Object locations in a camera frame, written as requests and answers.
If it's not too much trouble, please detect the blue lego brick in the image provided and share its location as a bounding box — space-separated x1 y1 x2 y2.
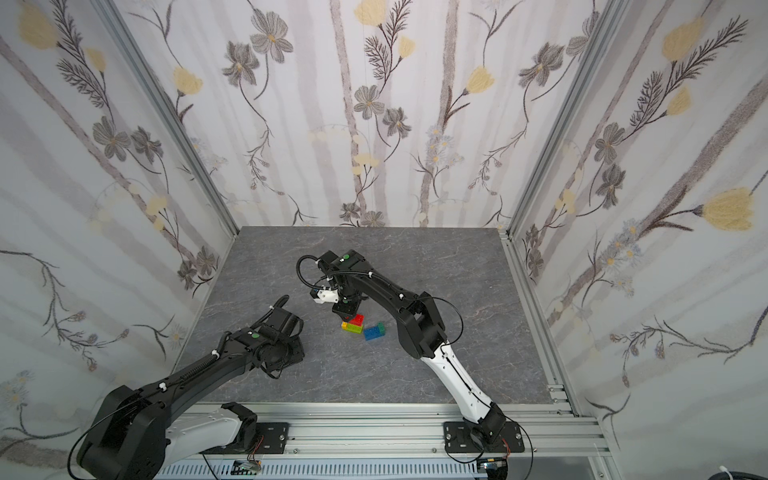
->
363 326 385 341

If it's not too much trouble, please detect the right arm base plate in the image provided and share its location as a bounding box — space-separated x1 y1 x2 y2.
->
442 421 526 454

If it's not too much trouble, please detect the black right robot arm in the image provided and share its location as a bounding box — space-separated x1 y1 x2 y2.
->
295 250 507 450

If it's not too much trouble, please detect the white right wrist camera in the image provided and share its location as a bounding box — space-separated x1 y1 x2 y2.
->
310 288 340 304

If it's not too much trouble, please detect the right circuit board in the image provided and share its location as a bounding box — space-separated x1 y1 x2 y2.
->
477 458 508 480

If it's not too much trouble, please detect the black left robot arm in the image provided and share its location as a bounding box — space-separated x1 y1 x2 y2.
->
67 327 304 479

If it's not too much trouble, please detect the white perforated cable duct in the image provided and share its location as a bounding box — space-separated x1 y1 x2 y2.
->
156 458 485 479

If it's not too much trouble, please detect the circuit board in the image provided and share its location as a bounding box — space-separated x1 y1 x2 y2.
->
229 460 262 476
477 458 508 480

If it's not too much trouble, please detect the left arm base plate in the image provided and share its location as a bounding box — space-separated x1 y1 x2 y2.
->
241 422 290 455

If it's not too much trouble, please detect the left circuit board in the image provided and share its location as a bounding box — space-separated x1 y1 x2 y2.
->
229 460 262 476

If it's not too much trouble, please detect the red lego brick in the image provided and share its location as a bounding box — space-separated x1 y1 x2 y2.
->
349 314 364 327

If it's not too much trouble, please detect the aluminium frame rail front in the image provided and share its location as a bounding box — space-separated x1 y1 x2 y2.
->
235 395 621 479

